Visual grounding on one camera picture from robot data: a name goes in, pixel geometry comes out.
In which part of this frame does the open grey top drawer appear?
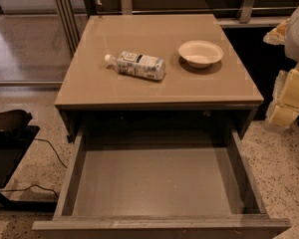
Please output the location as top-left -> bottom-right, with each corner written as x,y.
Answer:
32,127 -> 291,239

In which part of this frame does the black cable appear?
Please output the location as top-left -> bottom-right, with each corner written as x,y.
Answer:
0,137 -> 69,199

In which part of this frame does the grey cabinet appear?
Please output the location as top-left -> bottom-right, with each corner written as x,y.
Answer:
55,14 -> 263,137

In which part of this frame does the blue label plastic bottle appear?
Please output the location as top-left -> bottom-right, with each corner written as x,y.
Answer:
105,51 -> 165,82

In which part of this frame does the black stand at left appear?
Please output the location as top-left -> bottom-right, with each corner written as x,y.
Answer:
0,110 -> 57,212

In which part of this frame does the metal shelf frame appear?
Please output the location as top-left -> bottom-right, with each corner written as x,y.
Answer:
54,0 -> 299,52

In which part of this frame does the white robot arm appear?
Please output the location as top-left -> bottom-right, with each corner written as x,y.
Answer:
263,6 -> 299,129

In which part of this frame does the white bowl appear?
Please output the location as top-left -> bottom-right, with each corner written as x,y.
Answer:
178,41 -> 223,69

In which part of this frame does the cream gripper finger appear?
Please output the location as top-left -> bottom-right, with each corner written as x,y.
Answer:
263,19 -> 290,45
268,64 -> 299,128

